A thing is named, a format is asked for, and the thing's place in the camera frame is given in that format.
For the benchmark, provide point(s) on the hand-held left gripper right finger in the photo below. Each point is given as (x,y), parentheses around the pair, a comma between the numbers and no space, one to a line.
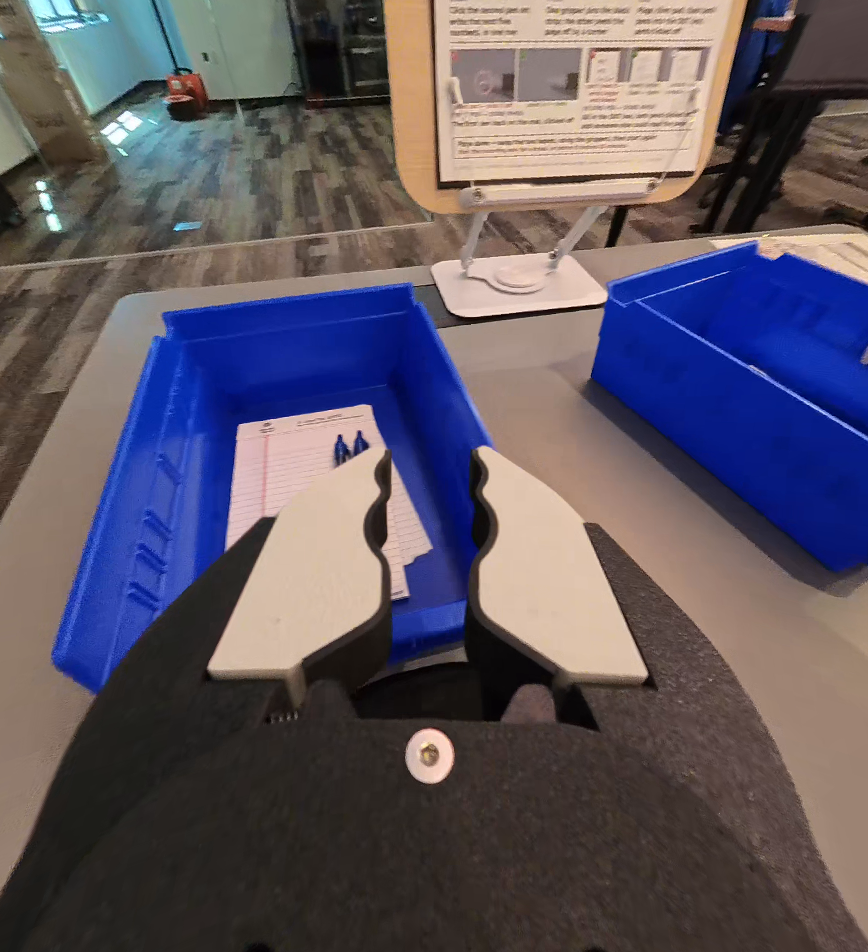
(560,595)

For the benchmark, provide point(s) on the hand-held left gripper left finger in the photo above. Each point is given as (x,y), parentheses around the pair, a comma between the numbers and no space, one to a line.
(300,595)

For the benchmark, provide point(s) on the white lined notepad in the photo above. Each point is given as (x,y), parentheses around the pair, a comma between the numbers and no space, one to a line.
(292,476)

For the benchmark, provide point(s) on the blue pen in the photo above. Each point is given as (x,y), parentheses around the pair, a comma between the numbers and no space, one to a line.
(360,442)
(342,450)

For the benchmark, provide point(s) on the blue plastic bin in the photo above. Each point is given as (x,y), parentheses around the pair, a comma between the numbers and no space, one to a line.
(702,416)
(196,357)

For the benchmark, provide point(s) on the white printed paper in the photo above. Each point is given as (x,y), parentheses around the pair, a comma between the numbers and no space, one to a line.
(836,253)

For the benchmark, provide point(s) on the instruction board on white stand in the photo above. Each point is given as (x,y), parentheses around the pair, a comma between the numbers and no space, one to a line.
(575,89)

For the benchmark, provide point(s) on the red floor machine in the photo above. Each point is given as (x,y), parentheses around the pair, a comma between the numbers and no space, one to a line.
(185,93)

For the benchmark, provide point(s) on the black shelf cabinet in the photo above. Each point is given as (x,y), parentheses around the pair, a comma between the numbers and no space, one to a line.
(337,52)

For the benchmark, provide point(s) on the tall cardboard box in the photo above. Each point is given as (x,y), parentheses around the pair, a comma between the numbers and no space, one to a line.
(40,89)

